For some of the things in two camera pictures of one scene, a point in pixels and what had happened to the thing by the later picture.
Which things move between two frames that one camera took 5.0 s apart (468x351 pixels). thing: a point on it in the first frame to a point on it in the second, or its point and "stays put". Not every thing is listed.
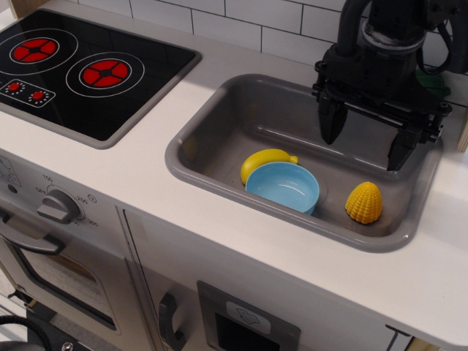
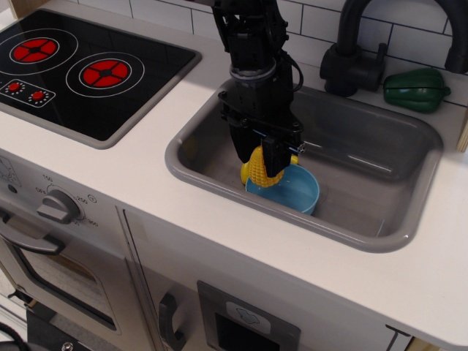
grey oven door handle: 50,244 stays put
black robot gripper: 387,86 to 255,107
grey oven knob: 59,205 stays put
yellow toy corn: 364,202 to 254,169
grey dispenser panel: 232,325 stays put
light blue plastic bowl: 284,185 stays put
